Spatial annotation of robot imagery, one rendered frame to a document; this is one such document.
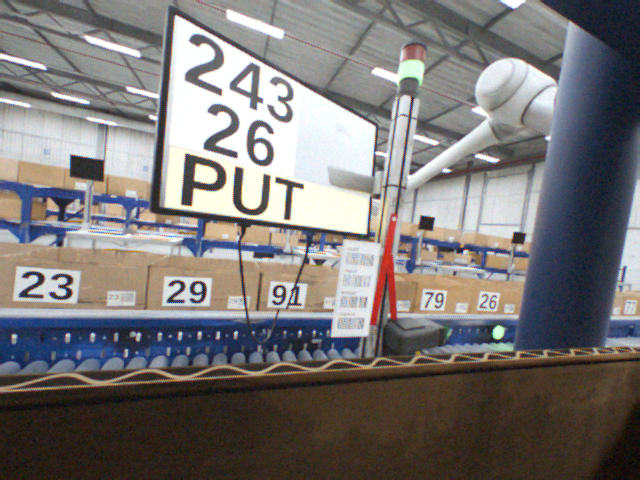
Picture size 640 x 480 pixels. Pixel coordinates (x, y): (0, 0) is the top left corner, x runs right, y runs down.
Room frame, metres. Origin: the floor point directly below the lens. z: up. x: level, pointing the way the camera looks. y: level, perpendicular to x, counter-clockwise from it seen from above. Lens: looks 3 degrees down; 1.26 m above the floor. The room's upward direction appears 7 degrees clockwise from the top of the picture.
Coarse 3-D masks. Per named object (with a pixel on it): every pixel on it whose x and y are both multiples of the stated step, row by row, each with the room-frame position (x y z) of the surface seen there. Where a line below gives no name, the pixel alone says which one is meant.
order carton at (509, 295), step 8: (456, 280) 1.78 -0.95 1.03; (464, 280) 1.81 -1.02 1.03; (472, 280) 1.83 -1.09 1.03; (480, 280) 1.84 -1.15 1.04; (480, 288) 1.47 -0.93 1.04; (488, 288) 1.49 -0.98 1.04; (496, 288) 1.51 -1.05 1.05; (504, 288) 1.53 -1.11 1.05; (512, 288) 1.63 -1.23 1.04; (472, 296) 1.45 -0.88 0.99; (504, 296) 1.54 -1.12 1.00; (512, 296) 1.56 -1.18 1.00; (472, 304) 1.45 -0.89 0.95; (504, 304) 1.54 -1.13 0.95; (512, 304) 1.57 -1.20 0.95; (472, 312) 1.46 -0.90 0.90; (480, 312) 1.48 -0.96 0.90; (488, 312) 1.50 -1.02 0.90; (496, 312) 1.52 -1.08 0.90
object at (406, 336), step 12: (396, 324) 0.53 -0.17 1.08; (408, 324) 0.52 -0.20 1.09; (420, 324) 0.53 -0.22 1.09; (432, 324) 0.53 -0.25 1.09; (384, 336) 0.54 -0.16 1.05; (396, 336) 0.50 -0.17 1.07; (408, 336) 0.50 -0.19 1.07; (420, 336) 0.51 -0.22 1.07; (432, 336) 0.52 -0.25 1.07; (444, 336) 0.53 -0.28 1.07; (396, 348) 0.50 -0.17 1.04; (408, 348) 0.50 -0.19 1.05; (420, 348) 0.51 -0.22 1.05
